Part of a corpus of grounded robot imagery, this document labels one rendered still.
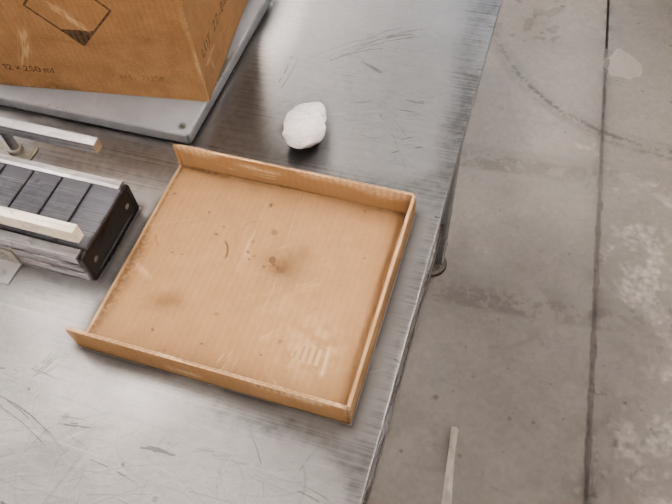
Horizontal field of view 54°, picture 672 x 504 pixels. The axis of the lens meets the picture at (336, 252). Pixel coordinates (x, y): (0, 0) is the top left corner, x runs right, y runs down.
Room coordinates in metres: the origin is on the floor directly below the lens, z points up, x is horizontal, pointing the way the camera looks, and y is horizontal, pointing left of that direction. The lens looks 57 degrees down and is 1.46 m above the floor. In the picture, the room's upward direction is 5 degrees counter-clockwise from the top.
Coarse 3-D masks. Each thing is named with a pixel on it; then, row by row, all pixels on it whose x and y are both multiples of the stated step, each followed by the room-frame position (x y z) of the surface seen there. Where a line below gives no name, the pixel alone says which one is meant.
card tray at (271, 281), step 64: (192, 192) 0.51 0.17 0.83; (256, 192) 0.50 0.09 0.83; (320, 192) 0.49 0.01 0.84; (384, 192) 0.46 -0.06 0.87; (128, 256) 0.43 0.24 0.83; (192, 256) 0.42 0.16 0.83; (256, 256) 0.41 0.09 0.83; (320, 256) 0.40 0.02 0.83; (384, 256) 0.40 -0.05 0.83; (128, 320) 0.35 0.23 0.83; (192, 320) 0.34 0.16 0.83; (256, 320) 0.33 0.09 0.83; (320, 320) 0.32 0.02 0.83; (256, 384) 0.24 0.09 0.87; (320, 384) 0.25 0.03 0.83
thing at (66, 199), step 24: (0, 168) 0.54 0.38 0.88; (24, 168) 0.54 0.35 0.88; (0, 192) 0.50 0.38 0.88; (24, 192) 0.50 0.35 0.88; (48, 192) 0.50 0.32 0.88; (72, 192) 0.49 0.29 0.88; (96, 192) 0.49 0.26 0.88; (120, 192) 0.49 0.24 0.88; (48, 216) 0.46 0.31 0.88; (72, 216) 0.46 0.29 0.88; (96, 216) 0.45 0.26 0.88; (48, 240) 0.43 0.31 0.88
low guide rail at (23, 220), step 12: (0, 216) 0.44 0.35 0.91; (12, 216) 0.44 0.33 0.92; (24, 216) 0.44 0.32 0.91; (36, 216) 0.43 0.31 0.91; (24, 228) 0.43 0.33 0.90; (36, 228) 0.43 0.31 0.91; (48, 228) 0.42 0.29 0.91; (60, 228) 0.42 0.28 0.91; (72, 228) 0.41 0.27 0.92; (72, 240) 0.41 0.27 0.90
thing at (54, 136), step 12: (0, 120) 0.53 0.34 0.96; (12, 120) 0.53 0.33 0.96; (0, 132) 0.53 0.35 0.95; (12, 132) 0.52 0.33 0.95; (24, 132) 0.51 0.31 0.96; (36, 132) 0.51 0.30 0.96; (48, 132) 0.51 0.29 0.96; (60, 132) 0.51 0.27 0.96; (72, 132) 0.50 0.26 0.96; (60, 144) 0.50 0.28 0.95; (72, 144) 0.49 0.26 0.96; (84, 144) 0.49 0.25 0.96; (96, 144) 0.49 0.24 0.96
